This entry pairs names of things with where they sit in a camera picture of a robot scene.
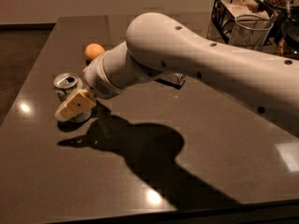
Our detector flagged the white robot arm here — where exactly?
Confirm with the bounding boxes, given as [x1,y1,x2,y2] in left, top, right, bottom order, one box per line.
[55,13,299,135]

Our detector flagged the white green 7up can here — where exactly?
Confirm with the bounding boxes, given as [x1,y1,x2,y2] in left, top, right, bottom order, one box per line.
[53,73,92,123]

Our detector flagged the blue silver energy drink can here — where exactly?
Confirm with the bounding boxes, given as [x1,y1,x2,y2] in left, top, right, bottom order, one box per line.
[157,73,185,89]

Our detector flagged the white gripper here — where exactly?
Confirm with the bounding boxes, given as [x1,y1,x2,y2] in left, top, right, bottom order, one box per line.
[55,53,125,122]

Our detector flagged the wire mesh cup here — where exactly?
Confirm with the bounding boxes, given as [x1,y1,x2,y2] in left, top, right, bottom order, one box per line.
[228,14,274,51]

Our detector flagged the orange fruit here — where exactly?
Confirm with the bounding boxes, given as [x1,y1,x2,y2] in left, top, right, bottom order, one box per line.
[85,43,105,62]

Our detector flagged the black wire basket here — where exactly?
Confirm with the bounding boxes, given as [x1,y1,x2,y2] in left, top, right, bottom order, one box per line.
[211,0,274,43]

